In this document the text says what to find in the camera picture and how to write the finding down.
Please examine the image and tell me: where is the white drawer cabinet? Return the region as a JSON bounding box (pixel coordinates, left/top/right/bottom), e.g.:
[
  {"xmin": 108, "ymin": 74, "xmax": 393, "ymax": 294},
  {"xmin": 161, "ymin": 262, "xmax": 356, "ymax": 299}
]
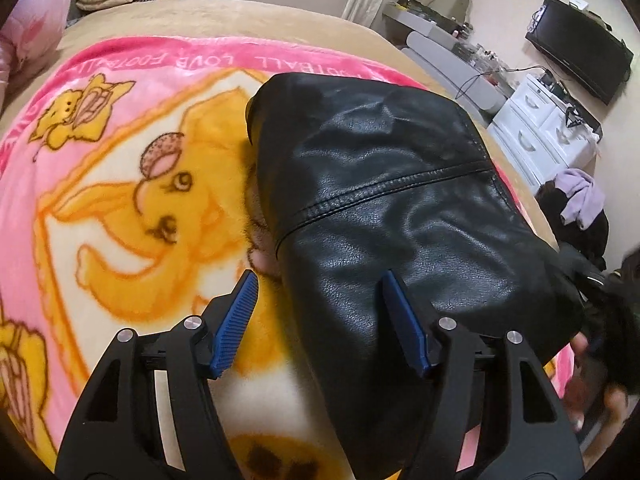
[{"xmin": 487, "ymin": 72, "xmax": 603, "ymax": 191}]

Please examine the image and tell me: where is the black cable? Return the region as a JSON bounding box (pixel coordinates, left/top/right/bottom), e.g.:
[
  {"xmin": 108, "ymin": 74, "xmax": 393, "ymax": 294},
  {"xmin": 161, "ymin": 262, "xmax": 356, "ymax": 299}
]
[{"xmin": 455, "ymin": 64, "xmax": 547, "ymax": 102}]

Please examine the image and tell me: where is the pink printed blanket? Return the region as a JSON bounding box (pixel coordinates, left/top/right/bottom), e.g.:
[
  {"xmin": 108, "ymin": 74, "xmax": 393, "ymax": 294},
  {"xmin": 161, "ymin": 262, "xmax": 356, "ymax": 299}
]
[{"xmin": 0, "ymin": 35, "xmax": 576, "ymax": 480}]

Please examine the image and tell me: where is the curved mirror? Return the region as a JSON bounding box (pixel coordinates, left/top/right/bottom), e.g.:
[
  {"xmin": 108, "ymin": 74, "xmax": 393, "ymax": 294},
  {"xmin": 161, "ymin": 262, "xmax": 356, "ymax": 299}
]
[{"xmin": 432, "ymin": 0, "xmax": 473, "ymax": 24}]

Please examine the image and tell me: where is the purple garment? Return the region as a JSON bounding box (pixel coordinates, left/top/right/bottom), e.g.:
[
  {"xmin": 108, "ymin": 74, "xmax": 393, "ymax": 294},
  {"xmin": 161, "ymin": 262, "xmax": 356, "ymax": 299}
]
[{"xmin": 556, "ymin": 169, "xmax": 607, "ymax": 231}]

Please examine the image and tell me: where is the black television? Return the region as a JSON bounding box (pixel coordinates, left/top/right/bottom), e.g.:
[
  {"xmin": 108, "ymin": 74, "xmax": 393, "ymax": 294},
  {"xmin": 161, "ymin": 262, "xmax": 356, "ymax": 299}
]
[{"xmin": 525, "ymin": 0, "xmax": 635, "ymax": 106}]

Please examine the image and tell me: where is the black leather jacket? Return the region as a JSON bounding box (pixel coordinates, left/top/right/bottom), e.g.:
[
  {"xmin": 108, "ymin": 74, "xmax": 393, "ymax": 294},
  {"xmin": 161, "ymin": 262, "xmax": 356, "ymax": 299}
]
[{"xmin": 245, "ymin": 72, "xmax": 601, "ymax": 478}]

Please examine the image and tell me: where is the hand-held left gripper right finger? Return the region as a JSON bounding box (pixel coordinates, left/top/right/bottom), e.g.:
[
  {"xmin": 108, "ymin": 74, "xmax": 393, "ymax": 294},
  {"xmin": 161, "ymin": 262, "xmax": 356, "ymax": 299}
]
[{"xmin": 381, "ymin": 270, "xmax": 586, "ymax": 480}]

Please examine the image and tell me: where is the person's right hand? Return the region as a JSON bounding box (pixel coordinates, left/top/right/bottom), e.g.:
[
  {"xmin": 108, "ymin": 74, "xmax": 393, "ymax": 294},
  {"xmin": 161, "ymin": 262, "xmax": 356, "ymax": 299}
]
[{"xmin": 562, "ymin": 332, "xmax": 632, "ymax": 433}]

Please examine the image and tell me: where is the clutter of small bottles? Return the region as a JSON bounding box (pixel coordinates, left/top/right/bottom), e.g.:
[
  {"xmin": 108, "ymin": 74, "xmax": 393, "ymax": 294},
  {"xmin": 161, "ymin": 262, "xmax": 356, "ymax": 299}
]
[{"xmin": 450, "ymin": 35, "xmax": 507, "ymax": 74}]

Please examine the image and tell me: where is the grey dressing table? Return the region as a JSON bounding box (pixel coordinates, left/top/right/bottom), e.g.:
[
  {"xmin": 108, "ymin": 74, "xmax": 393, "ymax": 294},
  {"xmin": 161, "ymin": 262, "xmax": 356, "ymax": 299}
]
[{"xmin": 382, "ymin": 0, "xmax": 511, "ymax": 126}]

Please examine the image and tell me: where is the pink pillow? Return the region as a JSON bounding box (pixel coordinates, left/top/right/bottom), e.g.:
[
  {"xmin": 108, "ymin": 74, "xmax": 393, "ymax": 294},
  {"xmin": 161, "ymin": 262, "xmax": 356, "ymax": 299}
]
[{"xmin": 0, "ymin": 0, "xmax": 73, "ymax": 86}]

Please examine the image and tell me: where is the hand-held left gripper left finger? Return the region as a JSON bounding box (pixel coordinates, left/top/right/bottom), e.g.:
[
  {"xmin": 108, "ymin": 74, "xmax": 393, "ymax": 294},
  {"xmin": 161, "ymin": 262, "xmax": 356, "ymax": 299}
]
[{"xmin": 55, "ymin": 269, "xmax": 261, "ymax": 480}]

